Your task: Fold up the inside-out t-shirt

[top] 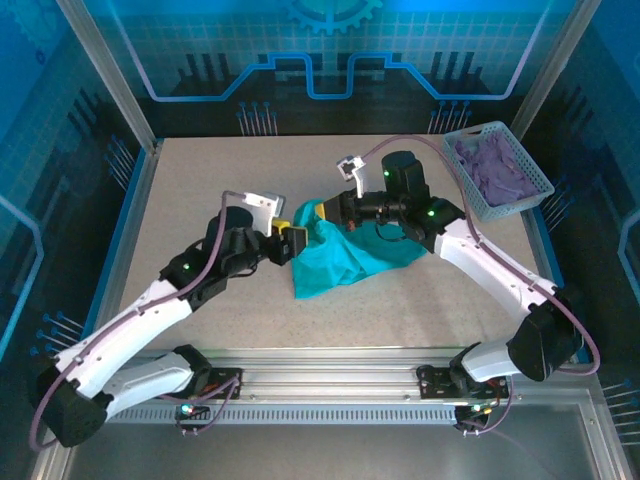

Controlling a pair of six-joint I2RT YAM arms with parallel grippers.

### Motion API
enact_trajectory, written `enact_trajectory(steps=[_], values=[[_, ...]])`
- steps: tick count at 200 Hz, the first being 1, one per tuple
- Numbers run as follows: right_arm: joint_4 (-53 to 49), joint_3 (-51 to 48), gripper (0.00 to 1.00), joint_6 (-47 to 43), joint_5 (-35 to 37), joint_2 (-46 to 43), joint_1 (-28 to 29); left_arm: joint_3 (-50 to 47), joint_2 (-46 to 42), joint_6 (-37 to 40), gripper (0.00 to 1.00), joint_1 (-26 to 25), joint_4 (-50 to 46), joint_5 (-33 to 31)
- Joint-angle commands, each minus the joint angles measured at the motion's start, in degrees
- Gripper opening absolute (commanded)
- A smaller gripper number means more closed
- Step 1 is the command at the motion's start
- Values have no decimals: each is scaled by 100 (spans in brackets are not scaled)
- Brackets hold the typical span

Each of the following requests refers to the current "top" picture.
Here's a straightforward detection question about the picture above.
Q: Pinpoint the aluminium mounting rail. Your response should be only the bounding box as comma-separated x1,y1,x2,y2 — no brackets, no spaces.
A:
64,347,601,404

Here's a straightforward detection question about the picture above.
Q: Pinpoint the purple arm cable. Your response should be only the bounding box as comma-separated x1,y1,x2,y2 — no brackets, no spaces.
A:
363,134,601,375
28,189,251,449

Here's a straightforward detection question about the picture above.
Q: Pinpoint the blue printed backdrop panel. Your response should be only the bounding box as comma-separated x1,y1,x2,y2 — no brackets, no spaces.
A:
82,0,581,136

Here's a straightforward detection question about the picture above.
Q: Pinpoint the aluminium frame post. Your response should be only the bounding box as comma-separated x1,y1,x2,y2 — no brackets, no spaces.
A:
509,0,604,141
54,0,164,151

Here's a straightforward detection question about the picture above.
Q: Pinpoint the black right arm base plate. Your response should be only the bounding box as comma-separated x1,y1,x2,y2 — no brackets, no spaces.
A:
417,364,516,401

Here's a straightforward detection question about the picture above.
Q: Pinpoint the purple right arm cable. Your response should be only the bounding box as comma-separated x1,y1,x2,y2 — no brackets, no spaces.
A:
363,134,601,375

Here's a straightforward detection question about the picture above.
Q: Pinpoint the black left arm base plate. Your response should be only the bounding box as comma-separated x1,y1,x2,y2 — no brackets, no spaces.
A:
152,367,244,401

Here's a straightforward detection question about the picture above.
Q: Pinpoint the purple cloths pile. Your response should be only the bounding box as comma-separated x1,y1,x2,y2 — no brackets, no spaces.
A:
452,130,541,209

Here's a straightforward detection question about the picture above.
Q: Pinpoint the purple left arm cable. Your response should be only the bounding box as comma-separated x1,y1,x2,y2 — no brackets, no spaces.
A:
28,189,251,449

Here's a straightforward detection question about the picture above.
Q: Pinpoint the slotted grey cable duct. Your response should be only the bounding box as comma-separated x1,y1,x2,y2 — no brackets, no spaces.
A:
79,405,459,425

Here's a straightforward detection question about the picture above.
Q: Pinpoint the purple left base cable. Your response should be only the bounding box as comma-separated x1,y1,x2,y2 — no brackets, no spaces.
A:
174,367,246,436

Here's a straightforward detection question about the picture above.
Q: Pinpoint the teal t-shirt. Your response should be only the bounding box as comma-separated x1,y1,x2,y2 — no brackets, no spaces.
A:
289,198,429,301

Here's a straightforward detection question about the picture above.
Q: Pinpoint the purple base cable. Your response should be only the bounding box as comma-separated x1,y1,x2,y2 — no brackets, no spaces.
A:
457,364,516,436
174,367,246,436

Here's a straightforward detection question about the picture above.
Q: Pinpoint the grey metal frame panel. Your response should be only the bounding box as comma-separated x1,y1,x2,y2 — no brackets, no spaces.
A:
29,389,631,480

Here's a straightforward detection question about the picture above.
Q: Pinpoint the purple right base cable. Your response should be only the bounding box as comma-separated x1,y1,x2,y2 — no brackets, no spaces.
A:
457,364,516,436

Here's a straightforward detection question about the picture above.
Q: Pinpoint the grey perforated plastic basket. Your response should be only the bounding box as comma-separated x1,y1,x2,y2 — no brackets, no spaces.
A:
439,120,556,224

